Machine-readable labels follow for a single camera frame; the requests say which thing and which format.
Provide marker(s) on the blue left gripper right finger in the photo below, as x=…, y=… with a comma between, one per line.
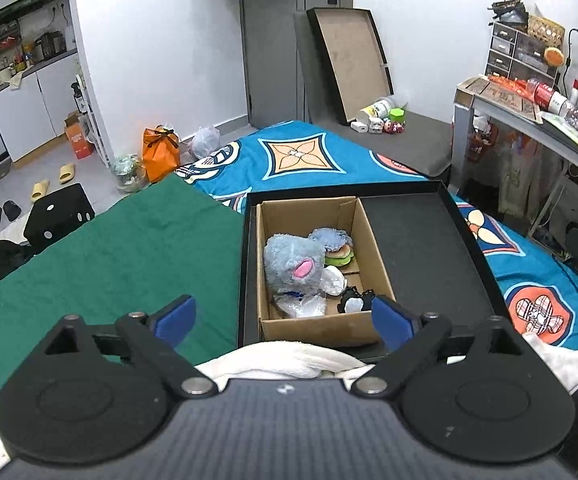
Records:
x=394, y=324

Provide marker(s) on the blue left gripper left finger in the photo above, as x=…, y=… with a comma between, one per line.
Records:
x=173, y=323

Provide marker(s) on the white soft bundle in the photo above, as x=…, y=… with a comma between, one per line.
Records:
x=332, y=282

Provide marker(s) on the brown cardboard box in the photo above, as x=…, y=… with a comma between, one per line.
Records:
x=347, y=322

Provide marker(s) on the clear bubble wrap bag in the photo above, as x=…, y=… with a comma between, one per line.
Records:
x=296, y=305

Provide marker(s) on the blue-grey patterned cloth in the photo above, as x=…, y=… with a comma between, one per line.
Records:
x=333, y=240

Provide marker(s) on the grey fluffy plush toy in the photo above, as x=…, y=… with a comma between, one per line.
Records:
x=293, y=264

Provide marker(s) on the blue patterned blanket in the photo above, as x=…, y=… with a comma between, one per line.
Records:
x=541, y=292

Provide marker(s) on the black shallow tray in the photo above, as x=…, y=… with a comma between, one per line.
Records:
x=410, y=243

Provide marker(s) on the green cloth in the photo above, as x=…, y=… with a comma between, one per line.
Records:
x=148, y=249

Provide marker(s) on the hamburger plush toy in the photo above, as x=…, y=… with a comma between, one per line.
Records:
x=341, y=257

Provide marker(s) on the grey desk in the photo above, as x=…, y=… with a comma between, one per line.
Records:
x=468, y=98

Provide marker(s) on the black dice stool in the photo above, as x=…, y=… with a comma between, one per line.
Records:
x=56, y=215

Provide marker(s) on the orange gift bag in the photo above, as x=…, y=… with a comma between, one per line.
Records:
x=160, y=152

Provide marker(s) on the yellow slipper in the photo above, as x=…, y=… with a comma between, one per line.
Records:
x=39, y=190
x=66, y=173

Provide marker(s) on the white plastic bag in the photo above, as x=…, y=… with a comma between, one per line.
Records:
x=204, y=142

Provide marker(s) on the grey drawer organizer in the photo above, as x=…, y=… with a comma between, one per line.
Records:
x=518, y=55

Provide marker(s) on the green round container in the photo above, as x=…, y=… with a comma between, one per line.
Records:
x=397, y=115

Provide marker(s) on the white plastic bottle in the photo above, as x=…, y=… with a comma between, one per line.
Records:
x=379, y=109

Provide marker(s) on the orange carton box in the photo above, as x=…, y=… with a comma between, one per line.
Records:
x=76, y=134

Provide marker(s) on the white towel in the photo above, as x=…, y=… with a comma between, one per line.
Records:
x=294, y=360

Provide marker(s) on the leaning brown board frame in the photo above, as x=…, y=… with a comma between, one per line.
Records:
x=352, y=57

